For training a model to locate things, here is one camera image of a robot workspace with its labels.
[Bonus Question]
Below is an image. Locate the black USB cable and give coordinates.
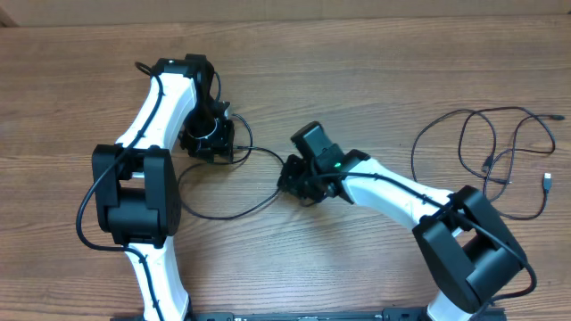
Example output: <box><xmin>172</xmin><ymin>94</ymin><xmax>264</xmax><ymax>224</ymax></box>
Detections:
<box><xmin>177</xmin><ymin>113</ymin><xmax>286</xmax><ymax>221</ymax></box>
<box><xmin>410</xmin><ymin>105</ymin><xmax>566</xmax><ymax>222</ymax></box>

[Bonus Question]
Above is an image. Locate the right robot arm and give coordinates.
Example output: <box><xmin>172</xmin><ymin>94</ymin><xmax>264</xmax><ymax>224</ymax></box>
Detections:
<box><xmin>277</xmin><ymin>121</ymin><xmax>531</xmax><ymax>320</ymax></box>

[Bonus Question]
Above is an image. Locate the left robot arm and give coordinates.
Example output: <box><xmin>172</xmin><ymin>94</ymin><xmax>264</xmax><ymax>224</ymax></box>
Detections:
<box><xmin>87</xmin><ymin>53</ymin><xmax>235</xmax><ymax>320</ymax></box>

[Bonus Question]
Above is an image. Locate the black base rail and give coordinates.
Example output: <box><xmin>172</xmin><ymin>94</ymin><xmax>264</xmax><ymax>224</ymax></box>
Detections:
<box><xmin>111</xmin><ymin>307</ymin><xmax>508</xmax><ymax>321</ymax></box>

